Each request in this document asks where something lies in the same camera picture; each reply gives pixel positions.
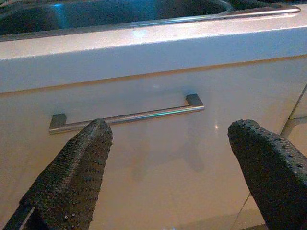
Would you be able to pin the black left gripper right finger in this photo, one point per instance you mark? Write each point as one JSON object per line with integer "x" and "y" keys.
{"x": 275, "y": 179}

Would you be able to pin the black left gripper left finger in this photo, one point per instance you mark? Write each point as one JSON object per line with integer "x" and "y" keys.
{"x": 72, "y": 172}

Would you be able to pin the white cabinet drawer front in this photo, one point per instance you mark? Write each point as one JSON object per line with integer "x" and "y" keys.
{"x": 168, "y": 172}

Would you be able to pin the stainless steel sink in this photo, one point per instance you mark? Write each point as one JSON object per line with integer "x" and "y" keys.
{"x": 120, "y": 14}

